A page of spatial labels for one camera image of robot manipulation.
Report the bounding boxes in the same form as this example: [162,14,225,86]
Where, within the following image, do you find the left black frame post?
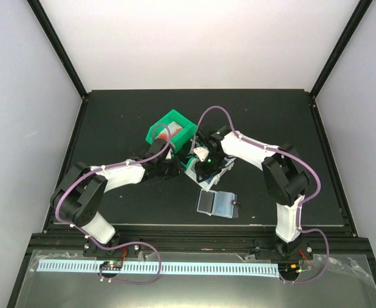
[27,0,88,99]

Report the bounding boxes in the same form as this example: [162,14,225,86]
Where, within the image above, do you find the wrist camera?
[191,126,212,162]
[148,139,175,160]

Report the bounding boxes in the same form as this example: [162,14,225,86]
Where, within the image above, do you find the white plastic card bin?
[185,156,235,191]

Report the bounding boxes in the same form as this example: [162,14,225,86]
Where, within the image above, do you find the white slotted cable duct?
[37,259,279,278]

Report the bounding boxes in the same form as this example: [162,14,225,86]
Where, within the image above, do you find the circuit board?
[278,263,312,274]
[99,261,123,271]

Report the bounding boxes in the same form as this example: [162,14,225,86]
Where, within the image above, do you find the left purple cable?
[55,123,162,286]

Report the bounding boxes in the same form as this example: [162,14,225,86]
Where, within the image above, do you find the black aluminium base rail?
[27,224,373,257]

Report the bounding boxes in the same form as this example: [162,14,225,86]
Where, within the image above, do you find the purple cable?
[196,105,330,285]
[55,123,162,286]

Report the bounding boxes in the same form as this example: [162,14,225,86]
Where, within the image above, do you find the right circuit board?
[278,263,312,274]

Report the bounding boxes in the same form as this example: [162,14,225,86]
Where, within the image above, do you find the green double compartment bin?
[146,109,197,152]

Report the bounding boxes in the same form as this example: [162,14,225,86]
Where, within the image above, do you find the right black frame post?
[310,0,373,99]

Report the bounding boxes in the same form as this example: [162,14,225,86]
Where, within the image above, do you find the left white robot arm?
[50,157,184,256]

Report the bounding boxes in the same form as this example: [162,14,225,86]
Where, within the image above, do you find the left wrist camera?
[148,139,175,160]

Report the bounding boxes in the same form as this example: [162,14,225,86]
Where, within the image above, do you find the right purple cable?
[196,105,330,285]

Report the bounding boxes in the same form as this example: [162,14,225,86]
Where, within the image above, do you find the left circuit board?
[99,261,123,271]

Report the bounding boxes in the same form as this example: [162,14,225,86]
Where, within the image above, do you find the black frame post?
[27,0,88,99]
[310,0,373,99]

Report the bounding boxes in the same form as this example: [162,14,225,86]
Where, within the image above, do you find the red and white cards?
[156,121,183,141]

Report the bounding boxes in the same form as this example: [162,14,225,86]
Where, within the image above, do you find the clear sleeve card holder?
[208,190,241,219]

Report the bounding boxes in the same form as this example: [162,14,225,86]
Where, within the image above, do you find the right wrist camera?
[191,126,212,162]

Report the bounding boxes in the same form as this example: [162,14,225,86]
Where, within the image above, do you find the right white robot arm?
[186,126,309,259]

